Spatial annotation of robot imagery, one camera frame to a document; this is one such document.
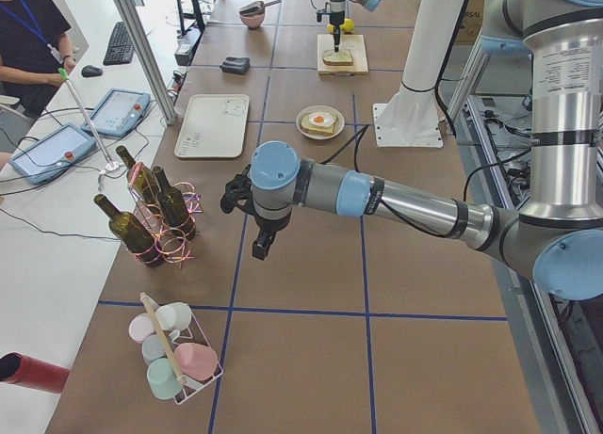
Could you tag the red cylinder tube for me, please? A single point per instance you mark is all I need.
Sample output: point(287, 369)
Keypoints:
point(25, 371)

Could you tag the bread slice on plate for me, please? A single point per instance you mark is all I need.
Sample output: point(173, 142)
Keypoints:
point(309, 128)

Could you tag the white round plate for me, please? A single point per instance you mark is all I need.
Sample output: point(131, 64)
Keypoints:
point(321, 108)

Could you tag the white wire cup rack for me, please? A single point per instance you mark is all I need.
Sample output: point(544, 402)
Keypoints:
point(193, 334)

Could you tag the mint green cup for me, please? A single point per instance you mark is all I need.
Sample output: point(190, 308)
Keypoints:
point(162, 380)

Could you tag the black keyboard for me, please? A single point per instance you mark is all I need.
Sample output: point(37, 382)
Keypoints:
point(120, 48)

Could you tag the aluminium frame post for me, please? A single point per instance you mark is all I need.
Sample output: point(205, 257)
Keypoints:
point(135, 29)

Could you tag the upper yellow lemon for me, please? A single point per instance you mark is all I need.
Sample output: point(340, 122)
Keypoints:
point(348, 25)

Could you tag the fried egg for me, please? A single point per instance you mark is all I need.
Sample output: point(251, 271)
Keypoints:
point(323, 119)

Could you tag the metal rod with green tip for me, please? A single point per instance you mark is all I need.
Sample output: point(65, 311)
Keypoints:
point(111, 164)

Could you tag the dark wine bottle upper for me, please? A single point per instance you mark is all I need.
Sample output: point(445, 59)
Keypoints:
point(137, 239)

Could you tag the bread slice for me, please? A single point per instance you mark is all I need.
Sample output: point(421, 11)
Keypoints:
point(309, 128)
point(342, 57)

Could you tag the metal scoop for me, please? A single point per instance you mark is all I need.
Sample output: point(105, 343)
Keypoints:
point(256, 5)

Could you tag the cream bear tray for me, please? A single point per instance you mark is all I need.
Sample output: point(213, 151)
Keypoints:
point(213, 127)

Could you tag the far teach pendant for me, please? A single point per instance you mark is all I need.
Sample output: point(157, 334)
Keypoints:
point(119, 112)

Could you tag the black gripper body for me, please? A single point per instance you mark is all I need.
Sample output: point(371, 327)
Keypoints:
point(334, 18)
point(269, 226)

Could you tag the near teach pendant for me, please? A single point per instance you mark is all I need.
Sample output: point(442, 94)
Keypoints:
point(51, 156)

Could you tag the dark wine bottle lower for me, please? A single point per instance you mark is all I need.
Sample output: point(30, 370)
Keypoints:
point(172, 205)

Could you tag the wooden rack handle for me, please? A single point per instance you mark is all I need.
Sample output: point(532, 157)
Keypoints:
point(150, 310)

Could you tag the pink pale cup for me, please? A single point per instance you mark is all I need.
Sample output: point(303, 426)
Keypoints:
point(140, 328)

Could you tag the pink bowl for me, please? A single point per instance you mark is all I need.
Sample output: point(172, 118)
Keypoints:
point(252, 17)

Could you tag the copper wire bottle rack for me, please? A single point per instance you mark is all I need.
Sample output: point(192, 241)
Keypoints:
point(170, 242)

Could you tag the grey folded cloth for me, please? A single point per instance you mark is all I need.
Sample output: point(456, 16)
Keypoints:
point(235, 65)

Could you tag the white cup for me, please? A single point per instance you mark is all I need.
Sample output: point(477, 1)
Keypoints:
point(174, 316)

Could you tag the salmon pink cup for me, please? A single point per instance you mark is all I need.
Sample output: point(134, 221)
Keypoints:
point(196, 360)

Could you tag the teach pendant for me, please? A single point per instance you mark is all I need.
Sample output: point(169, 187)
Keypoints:
point(51, 156)
point(119, 112)

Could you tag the black computer mouse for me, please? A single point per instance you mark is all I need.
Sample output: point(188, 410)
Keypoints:
point(90, 71)

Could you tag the wooden cutting board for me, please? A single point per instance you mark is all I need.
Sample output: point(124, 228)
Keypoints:
point(354, 43)

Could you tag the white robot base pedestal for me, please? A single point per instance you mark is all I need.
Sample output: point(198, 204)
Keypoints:
point(410, 119)

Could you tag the grey cup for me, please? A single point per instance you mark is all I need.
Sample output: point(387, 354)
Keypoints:
point(152, 349)

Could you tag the dark wine bottle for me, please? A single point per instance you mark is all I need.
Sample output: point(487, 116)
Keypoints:
point(137, 239)
point(172, 205)

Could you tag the person in black shirt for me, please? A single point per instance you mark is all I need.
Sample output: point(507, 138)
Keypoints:
point(34, 45)

